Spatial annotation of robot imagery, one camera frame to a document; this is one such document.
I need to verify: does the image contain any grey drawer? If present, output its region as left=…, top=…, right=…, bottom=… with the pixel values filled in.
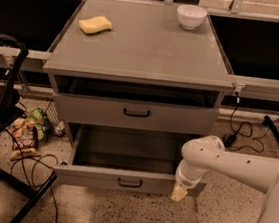
left=53, top=93, right=219, bottom=136
left=52, top=120, right=213, bottom=201

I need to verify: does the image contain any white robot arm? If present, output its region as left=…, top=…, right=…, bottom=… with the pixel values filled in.
left=171, top=136, right=279, bottom=223

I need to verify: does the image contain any grey top drawer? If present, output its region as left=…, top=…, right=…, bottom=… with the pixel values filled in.
left=53, top=93, right=219, bottom=136

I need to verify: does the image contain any grey drawer cabinet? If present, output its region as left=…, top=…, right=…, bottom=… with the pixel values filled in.
left=34, top=0, right=243, bottom=167

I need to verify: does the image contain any green snack bag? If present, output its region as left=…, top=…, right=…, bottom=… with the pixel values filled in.
left=29, top=108, right=51, bottom=142

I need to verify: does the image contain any brown chip bag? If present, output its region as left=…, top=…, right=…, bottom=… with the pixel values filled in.
left=10, top=118, right=40, bottom=161

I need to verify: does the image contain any white bowl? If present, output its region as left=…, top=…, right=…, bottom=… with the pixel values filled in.
left=177, top=4, right=207, bottom=30

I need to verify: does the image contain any yellow sponge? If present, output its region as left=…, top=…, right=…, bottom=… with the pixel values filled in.
left=78, top=16, right=112, bottom=35

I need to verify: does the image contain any metal railing bar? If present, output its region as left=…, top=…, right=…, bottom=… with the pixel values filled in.
left=0, top=45, right=279, bottom=102

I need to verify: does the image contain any black power adapter cable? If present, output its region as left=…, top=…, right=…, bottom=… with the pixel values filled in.
left=221, top=89, right=276, bottom=156

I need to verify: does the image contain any black floor cable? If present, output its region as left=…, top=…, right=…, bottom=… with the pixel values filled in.
left=0, top=127, right=69, bottom=223

